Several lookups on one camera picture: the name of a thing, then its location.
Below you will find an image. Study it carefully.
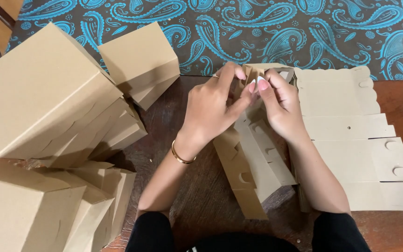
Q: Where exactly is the person's left hand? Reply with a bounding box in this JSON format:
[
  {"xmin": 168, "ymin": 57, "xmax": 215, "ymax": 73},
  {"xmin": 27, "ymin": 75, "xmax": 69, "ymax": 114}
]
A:
[{"xmin": 176, "ymin": 62, "xmax": 257, "ymax": 159}]

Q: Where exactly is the person's right hand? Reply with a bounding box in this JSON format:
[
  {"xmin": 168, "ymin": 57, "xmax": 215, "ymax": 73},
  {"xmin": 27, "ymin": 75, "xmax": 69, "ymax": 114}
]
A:
[{"xmin": 257, "ymin": 68, "xmax": 310, "ymax": 146}]

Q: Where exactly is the half-folded brown cardboard box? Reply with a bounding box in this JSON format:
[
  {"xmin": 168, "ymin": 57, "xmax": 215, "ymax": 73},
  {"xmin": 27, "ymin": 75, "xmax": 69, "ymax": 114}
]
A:
[{"xmin": 213, "ymin": 63, "xmax": 298, "ymax": 221}]

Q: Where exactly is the stack of flat cardboard blanks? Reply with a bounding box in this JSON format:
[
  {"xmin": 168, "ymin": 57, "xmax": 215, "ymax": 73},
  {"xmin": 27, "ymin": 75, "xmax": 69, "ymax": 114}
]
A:
[{"xmin": 290, "ymin": 65, "xmax": 403, "ymax": 213}]

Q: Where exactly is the brown blue paisley cloth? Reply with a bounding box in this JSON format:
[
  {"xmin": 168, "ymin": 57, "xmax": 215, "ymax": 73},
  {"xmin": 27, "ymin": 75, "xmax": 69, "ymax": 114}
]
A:
[{"xmin": 6, "ymin": 0, "xmax": 403, "ymax": 82}]

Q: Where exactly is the person's black clothing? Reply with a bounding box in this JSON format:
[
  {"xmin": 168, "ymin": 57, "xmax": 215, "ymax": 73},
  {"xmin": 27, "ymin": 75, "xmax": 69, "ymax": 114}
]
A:
[{"xmin": 125, "ymin": 210, "xmax": 372, "ymax": 252}]

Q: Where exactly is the pile of assembled cardboard boxes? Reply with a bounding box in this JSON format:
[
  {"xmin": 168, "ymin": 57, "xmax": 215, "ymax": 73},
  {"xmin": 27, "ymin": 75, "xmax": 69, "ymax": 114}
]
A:
[{"xmin": 0, "ymin": 21, "xmax": 181, "ymax": 252}]

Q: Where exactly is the gold bracelet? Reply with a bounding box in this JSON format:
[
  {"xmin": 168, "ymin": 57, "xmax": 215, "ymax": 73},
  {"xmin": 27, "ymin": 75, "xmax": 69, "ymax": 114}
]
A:
[{"xmin": 171, "ymin": 140, "xmax": 197, "ymax": 165}]

